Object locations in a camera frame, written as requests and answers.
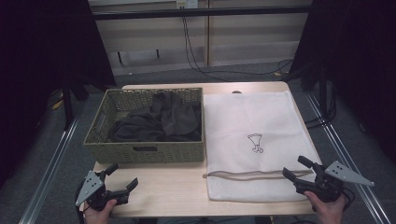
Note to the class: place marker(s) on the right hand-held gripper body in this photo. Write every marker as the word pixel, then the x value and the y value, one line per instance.
pixel 327 183

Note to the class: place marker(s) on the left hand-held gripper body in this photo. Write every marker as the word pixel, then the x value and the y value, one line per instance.
pixel 93 189

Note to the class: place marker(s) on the green woven basket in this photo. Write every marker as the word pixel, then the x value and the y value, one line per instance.
pixel 124 152

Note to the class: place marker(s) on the white mesh laundry bag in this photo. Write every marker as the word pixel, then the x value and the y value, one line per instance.
pixel 249 118

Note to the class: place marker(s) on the dark grey garment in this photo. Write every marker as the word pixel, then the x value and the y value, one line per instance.
pixel 162 121

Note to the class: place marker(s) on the person's left hand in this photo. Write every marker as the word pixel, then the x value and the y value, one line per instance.
pixel 98 215

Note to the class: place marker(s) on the person's right hand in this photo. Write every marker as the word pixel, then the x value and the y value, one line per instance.
pixel 328 211

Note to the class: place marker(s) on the black stand leg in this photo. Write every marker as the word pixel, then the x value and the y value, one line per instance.
pixel 67 105

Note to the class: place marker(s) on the round table grommet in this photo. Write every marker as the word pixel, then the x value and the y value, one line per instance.
pixel 236 92

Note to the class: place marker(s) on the dark curtain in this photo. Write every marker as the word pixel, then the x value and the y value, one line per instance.
pixel 358 62
pixel 40 62

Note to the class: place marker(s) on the black horizontal bar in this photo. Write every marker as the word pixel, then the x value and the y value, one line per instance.
pixel 199 12

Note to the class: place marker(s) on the metal floor rail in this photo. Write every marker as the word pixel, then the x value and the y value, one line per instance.
pixel 342 152
pixel 49 171

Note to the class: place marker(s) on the white wall outlet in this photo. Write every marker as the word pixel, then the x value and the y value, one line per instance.
pixel 186 3

